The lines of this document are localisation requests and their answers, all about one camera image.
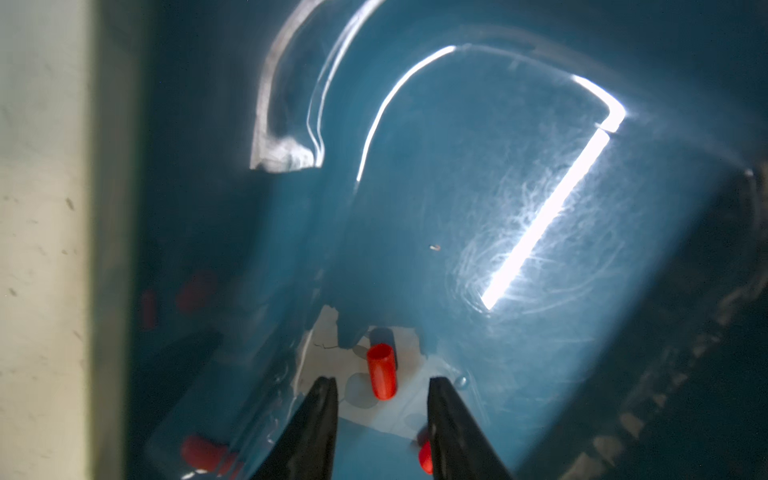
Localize teal plastic storage box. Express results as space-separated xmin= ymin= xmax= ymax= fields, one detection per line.
xmin=91 ymin=1 xmax=767 ymax=479

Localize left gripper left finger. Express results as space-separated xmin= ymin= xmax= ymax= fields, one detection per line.
xmin=251 ymin=377 xmax=338 ymax=480

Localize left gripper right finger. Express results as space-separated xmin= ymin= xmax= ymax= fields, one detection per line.
xmin=427 ymin=377 xmax=513 ymax=480

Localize red protection sleeve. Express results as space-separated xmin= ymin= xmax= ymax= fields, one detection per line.
xmin=418 ymin=441 xmax=434 ymax=475
xmin=366 ymin=343 xmax=397 ymax=401

